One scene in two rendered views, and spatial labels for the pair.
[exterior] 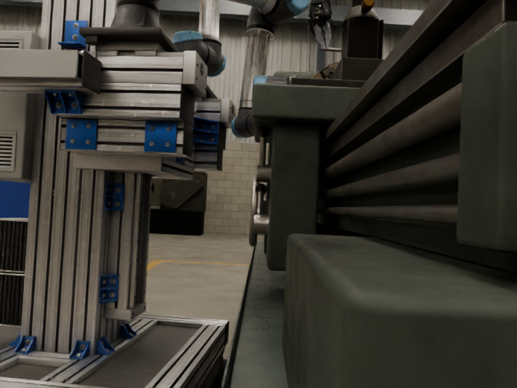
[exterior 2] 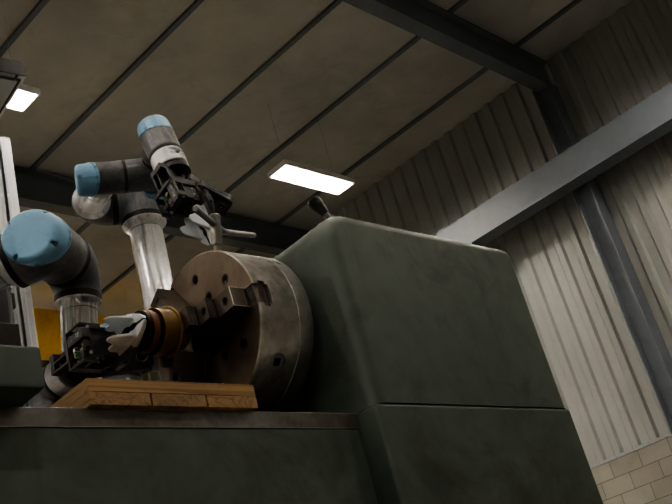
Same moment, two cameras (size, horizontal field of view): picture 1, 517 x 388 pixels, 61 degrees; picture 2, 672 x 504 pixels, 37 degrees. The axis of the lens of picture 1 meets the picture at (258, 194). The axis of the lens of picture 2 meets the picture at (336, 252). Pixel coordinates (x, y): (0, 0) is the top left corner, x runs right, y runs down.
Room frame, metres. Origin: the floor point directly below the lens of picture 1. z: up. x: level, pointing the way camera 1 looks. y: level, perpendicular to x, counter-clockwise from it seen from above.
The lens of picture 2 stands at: (0.39, -1.59, 0.39)
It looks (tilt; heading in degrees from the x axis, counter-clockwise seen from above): 25 degrees up; 40
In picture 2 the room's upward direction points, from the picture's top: 16 degrees counter-clockwise
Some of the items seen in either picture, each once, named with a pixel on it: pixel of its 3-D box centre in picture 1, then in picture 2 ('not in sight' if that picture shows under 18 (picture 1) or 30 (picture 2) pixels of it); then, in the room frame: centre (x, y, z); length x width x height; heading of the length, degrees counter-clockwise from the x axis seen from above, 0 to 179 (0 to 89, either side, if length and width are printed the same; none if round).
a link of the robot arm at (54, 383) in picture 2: not in sight; (69, 371); (1.34, -0.10, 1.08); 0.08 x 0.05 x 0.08; 179
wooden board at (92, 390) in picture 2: not in sight; (114, 437); (1.28, -0.29, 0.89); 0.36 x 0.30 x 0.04; 89
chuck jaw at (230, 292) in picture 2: not in sight; (223, 309); (1.48, -0.38, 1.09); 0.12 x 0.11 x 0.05; 89
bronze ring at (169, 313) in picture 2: not in sight; (160, 332); (1.41, -0.29, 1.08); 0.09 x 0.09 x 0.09; 0
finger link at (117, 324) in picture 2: not in sight; (120, 321); (1.33, -0.29, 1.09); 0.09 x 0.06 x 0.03; 89
